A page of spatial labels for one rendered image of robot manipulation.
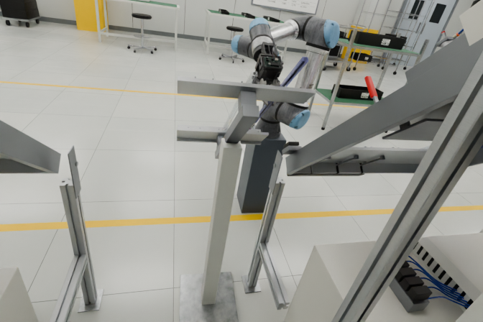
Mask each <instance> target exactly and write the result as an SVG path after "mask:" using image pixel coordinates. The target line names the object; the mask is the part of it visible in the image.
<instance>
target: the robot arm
mask: <svg viewBox="0 0 483 322"><path fill-rule="evenodd" d="M249 34H250V35H248V36H243V35H236V36H235V37H234V38H233V40H232V41H231V48H232V50H233V51H234V52H235V53H237V54H239V55H243V56H245V57H248V58H251V59H253V60H255V61H256V62H257V64H256V66H255V72H257V78H256V80H255V81H254V84H258V83H259V84H261V85H269V86H280V81H279V80H278V78H279V77H280V74H281V72H282V69H283V66H282V59H281V56H279V52H278V51H277V48H276V46H275V45H276V44H279V43H281V42H284V41H286V40H302V41H305V42H306V44H305V46H306V48H307V52H306V54H305V57H307V58H308V62H307V64H306V65H305V66H304V67H303V69H302V70H301V71H300V73H299V75H298V79H297V81H296V84H295V88H299V87H301V88H305V89H312V88H313V84H314V82H315V80H316V76H317V74H318V71H319V68H320V66H321V63H322V60H323V56H324V55H325V54H326V53H328V52H329V50H330V49H331V48H334V47H335V46H336V44H337V42H338V41H339V35H340V29H339V24H338V23H337V22H335V21H333V20H330V19H323V18H319V17H313V16H301V17H296V18H292V19H289V20H287V21H285V22H284V24H281V25H278V26H276V27H272V28H270V26H269V23H268V21H267V20H266V19H264V18H256V19H254V20H252V22H251V23H250V25H249ZM308 107H309V105H308V101H306V102H305V103H304V104H301V103H285V102H276V101H274V103H273V104H272V105H271V106H270V107H269V108H268V110H266V112H265V113H264V114H263V115H262V117H261V118H260V120H259V121H258V123H257V125H256V127H255V129H261V132H268V133H269V135H268V136H267V137H266V138H268V139H276V138H278V137H279V136H280V133H281V129H280V122H282V123H283V124H286V125H288V126H289V127H292V128H294V129H300V128H302V127H303V126H304V125H305V124H306V123H307V121H308V120H309V118H310V111H309V110H308Z"/></svg>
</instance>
